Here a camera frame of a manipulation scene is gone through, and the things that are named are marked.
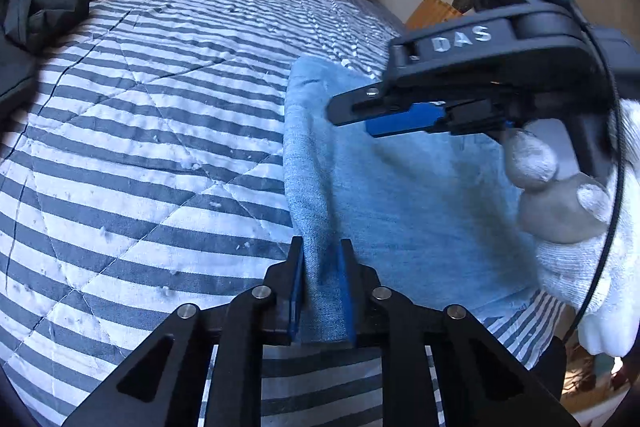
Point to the light blue jeans pants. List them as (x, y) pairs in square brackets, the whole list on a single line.
[(400, 207)]

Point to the dark vase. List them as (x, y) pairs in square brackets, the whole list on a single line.
[(462, 2)]

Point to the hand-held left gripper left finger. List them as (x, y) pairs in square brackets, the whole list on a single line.
[(298, 292)]

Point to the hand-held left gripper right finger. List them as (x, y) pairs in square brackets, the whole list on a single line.
[(346, 292)]

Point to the person's right hand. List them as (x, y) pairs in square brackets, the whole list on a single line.
[(565, 267)]

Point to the wooden slatted headboard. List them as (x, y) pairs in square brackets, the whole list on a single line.
[(430, 12)]

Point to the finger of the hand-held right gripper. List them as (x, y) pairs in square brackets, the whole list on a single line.
[(405, 122), (355, 109)]

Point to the blue white striped bedspread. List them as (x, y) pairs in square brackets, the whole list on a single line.
[(150, 132)]

